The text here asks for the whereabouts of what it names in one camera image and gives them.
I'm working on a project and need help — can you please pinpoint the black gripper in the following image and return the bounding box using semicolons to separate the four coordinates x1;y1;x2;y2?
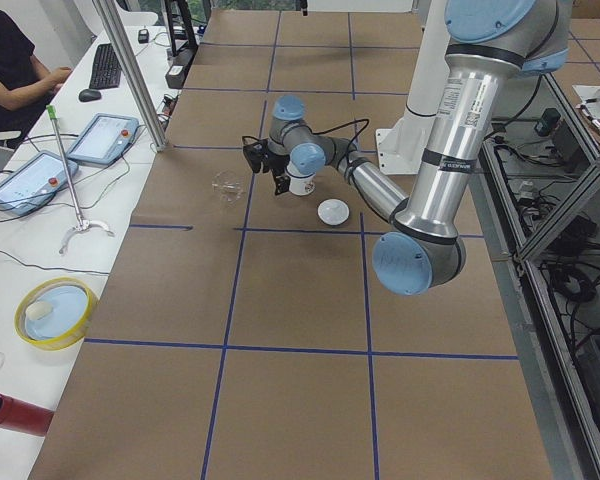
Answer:
262;150;290;196

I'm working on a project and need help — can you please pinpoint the clear glass funnel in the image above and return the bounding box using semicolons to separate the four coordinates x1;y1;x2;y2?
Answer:
212;170;244;203

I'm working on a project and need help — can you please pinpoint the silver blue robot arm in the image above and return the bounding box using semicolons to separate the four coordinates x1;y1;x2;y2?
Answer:
243;1;572;295

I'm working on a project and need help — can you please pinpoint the white enamel mug blue rim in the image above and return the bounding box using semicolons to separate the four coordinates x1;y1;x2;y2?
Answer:
286;162;315;196

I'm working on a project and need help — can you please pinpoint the white ceramic lid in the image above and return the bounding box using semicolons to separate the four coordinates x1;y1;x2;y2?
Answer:
317;198;350;226

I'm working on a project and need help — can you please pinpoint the black box device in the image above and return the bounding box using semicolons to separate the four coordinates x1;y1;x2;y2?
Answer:
165;45;198;90

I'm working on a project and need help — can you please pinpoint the far teach pendant tablet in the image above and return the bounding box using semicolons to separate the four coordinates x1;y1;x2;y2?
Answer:
66;113;139;166

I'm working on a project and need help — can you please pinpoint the teach pendant tablet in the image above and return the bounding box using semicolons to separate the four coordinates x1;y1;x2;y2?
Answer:
66;113;139;166
0;150;67;216

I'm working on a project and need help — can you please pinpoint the metal reacher grabber tool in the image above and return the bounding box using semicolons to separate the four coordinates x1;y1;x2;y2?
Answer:
46;105;114;255

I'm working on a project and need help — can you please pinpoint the black keyboard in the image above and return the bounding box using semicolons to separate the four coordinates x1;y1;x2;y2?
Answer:
89;43;122;90

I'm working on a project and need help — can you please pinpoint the black computer mouse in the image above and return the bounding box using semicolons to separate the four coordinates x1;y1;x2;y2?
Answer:
78;89;102;103

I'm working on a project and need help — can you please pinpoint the light blue plate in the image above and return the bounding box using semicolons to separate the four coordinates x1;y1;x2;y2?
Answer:
24;285;88;340

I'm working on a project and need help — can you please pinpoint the near teach pendant tablet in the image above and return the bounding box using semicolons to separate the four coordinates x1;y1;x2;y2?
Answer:
0;150;67;216

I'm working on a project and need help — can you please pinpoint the yellow tape roll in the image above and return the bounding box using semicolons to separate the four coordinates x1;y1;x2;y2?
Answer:
14;277;98;351

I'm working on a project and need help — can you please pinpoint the white lump on plate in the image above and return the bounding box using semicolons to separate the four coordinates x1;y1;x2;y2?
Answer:
25;300;53;321

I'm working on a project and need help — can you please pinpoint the person in black shirt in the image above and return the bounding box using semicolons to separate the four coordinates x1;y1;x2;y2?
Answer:
0;10;72;149

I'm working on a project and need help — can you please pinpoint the red cylinder tube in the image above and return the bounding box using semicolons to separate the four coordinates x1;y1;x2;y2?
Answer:
0;393;54;437

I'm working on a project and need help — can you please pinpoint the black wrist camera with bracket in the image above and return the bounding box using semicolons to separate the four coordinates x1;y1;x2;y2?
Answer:
242;136;270;174

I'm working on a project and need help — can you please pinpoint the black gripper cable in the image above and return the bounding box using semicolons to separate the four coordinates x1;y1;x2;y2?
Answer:
312;117;372;166

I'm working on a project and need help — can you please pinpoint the aluminium frame post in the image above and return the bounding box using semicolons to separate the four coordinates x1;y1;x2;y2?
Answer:
94;0;167;152

